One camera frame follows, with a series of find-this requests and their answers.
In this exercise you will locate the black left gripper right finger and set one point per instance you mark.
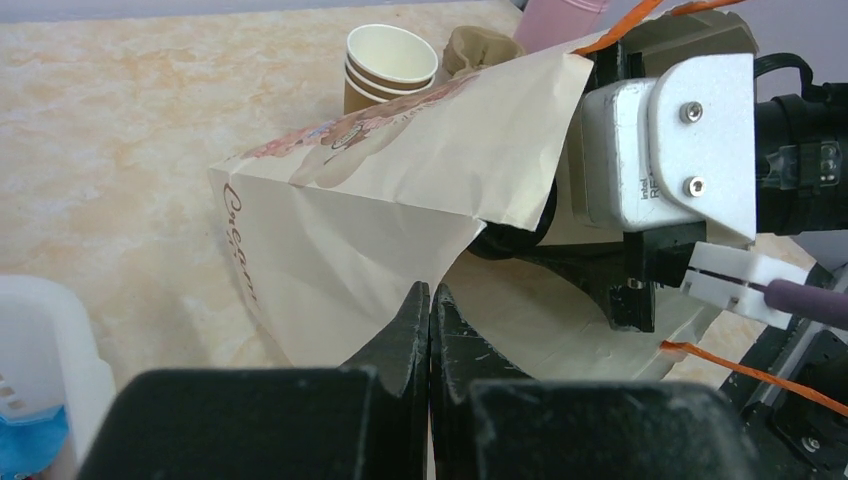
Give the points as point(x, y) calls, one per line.
point(491, 420)

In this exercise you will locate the paper takeout bag orange handles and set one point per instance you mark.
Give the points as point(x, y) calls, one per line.
point(329, 226)

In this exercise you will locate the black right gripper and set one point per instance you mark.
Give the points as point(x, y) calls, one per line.
point(592, 258)

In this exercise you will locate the brown pulp cup carrier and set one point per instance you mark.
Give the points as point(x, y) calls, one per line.
point(471, 48)

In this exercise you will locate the blue snack bag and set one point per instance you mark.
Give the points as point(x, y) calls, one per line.
point(29, 447)

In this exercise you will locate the white plastic basket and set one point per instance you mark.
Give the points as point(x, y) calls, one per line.
point(49, 359)

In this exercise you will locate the stack of paper cups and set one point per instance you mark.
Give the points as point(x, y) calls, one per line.
point(385, 62)

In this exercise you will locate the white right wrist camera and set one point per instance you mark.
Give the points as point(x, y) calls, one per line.
point(670, 163)

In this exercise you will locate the pink straw holder cup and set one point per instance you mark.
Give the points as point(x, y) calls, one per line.
point(546, 23)

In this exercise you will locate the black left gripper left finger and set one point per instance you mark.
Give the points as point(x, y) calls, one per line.
point(364, 419)

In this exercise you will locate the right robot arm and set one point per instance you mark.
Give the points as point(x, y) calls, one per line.
point(800, 168)

